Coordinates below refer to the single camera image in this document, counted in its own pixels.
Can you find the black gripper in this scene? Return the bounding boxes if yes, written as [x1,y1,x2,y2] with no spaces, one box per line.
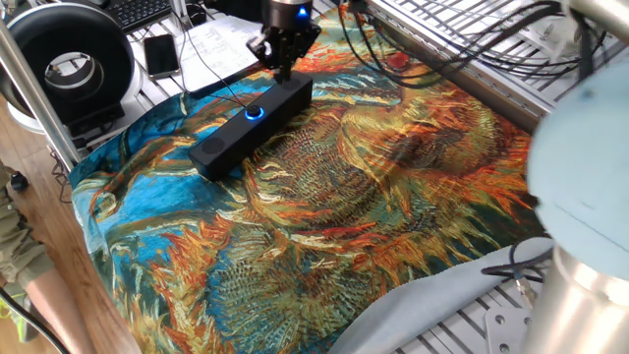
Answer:
[247,0,323,84]

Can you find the black bar speaker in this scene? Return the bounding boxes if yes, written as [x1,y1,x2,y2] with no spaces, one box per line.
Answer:
[188,71,315,183]

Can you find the white printed paper sheet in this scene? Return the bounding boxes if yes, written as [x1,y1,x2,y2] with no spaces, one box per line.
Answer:
[174,15,269,97]

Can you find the black computer mouse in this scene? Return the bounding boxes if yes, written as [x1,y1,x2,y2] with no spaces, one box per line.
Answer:
[185,2,208,27]

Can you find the small black smartphone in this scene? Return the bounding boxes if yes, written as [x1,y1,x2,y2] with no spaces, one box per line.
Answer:
[143,32,182,80]

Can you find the black computer keyboard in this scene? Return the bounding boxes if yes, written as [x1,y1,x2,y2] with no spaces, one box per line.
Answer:
[100,0,173,33]

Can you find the sunflower painting cloth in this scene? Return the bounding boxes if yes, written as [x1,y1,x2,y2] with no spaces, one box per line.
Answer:
[68,2,546,354]

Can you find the black chair caster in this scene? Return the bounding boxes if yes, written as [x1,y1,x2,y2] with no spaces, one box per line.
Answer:
[9,170,29,193]

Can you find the person leg khaki shorts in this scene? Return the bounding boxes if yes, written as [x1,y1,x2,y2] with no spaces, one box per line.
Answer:
[0,164,97,354]

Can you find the silver mounting plate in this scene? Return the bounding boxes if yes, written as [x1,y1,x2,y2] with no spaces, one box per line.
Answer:
[484,307,535,354]

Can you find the neon yellow shoe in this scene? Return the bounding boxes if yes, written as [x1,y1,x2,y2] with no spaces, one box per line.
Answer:
[0,293,31,341]

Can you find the thin black speaker cable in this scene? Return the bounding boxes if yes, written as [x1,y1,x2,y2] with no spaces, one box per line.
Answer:
[174,4,247,108]

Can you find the aluminium frame beam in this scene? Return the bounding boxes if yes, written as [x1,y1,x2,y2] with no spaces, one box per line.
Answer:
[0,19,83,171]

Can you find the black round ring device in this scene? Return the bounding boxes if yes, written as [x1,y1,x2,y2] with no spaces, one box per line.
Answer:
[0,2,143,137]

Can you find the black gripper cable bundle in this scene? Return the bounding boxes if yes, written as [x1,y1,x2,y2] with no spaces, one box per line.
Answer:
[336,0,608,89]

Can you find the black base cable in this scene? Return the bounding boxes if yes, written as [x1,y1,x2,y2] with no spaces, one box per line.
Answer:
[480,240,555,285]

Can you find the black floor cable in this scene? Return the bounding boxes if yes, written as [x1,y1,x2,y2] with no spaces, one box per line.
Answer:
[0,287,71,354]

